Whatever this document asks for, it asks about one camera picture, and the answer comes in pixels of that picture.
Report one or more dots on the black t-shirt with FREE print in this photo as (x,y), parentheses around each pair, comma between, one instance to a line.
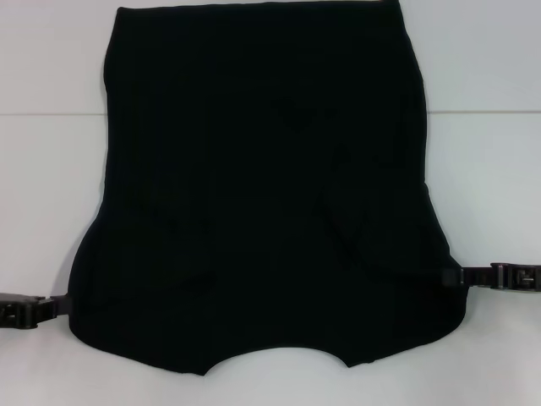
(262,169)

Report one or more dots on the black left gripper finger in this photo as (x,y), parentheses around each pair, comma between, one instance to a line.
(46,306)

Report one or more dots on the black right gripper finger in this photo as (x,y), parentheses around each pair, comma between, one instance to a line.
(507,277)

